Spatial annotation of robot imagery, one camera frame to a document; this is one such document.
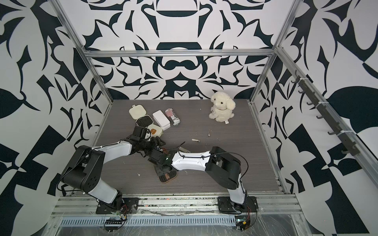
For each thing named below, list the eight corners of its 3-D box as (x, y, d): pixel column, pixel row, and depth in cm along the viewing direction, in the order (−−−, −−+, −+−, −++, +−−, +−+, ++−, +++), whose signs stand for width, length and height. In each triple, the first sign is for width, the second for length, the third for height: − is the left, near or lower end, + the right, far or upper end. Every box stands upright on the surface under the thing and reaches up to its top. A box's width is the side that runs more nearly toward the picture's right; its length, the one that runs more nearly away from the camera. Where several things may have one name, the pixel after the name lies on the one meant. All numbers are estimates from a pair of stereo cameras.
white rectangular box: (163, 131, 102) (162, 128, 99) (153, 117, 110) (152, 113, 107) (172, 127, 105) (171, 123, 102) (161, 113, 113) (160, 109, 110)
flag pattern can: (173, 127, 106) (173, 123, 103) (164, 112, 114) (163, 108, 111) (180, 123, 108) (180, 119, 105) (170, 109, 116) (170, 105, 113)
